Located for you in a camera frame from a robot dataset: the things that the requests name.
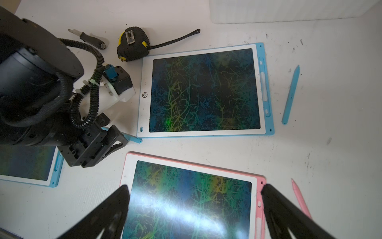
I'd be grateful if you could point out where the black yellow tape measure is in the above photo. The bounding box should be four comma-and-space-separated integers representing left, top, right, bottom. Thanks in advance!
117, 26, 201, 62

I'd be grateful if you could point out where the brown lid storage box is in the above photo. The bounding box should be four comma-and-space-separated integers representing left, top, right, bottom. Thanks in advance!
209, 0, 379, 24

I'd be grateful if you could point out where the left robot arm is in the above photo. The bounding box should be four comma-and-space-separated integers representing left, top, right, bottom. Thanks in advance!
1, 9, 133, 168

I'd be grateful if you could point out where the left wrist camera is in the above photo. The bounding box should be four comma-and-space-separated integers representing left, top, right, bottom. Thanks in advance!
73, 64, 136, 116

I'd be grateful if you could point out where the black handled screwdriver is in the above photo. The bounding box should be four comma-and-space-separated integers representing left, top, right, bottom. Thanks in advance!
68, 29, 106, 50

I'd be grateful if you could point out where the blue stylus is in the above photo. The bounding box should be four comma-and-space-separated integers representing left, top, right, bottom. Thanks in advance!
101, 126, 143, 146
282, 65, 300, 125

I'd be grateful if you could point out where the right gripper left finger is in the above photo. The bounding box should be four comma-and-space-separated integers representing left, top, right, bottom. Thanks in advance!
59, 185, 130, 239

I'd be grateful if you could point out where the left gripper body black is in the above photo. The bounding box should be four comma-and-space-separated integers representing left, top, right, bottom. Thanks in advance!
58, 113, 129, 167

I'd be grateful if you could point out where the pink writing tablet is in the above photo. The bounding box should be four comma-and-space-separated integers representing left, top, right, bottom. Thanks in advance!
120, 152, 266, 239

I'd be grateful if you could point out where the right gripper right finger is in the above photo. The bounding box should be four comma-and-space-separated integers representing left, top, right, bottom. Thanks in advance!
261, 184, 334, 239

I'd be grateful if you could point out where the blue writing tablet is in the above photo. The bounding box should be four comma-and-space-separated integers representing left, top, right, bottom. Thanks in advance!
137, 43, 275, 138
1, 145, 64, 188

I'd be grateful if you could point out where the pink stylus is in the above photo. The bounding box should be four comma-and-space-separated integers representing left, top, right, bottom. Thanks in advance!
291, 179, 312, 219

